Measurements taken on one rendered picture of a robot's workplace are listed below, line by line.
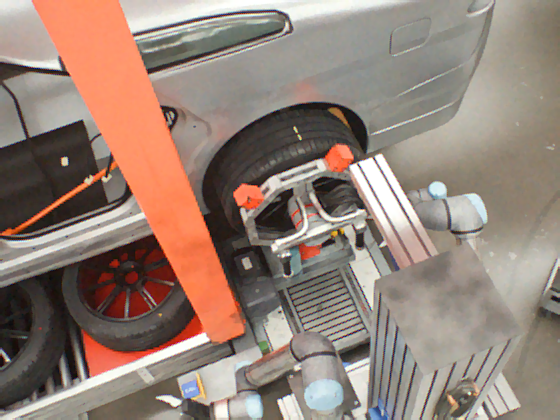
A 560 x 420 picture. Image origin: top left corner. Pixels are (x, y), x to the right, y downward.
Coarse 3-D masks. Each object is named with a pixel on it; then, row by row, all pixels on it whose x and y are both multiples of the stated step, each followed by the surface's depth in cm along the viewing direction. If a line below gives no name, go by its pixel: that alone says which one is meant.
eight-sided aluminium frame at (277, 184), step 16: (320, 160) 294; (288, 176) 293; (304, 176) 290; (320, 176) 293; (336, 176) 299; (272, 192) 290; (256, 208) 296; (336, 208) 331; (352, 208) 328; (256, 240) 318; (272, 240) 325
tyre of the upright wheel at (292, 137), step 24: (264, 120) 299; (288, 120) 299; (312, 120) 301; (336, 120) 313; (240, 144) 301; (264, 144) 294; (288, 144) 292; (312, 144) 292; (336, 144) 298; (216, 168) 312; (240, 168) 297; (264, 168) 291; (240, 216) 313
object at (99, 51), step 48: (48, 0) 142; (96, 0) 146; (96, 48) 156; (96, 96) 168; (144, 96) 174; (144, 144) 188; (144, 192) 206; (192, 192) 215; (192, 240) 238; (192, 288) 267
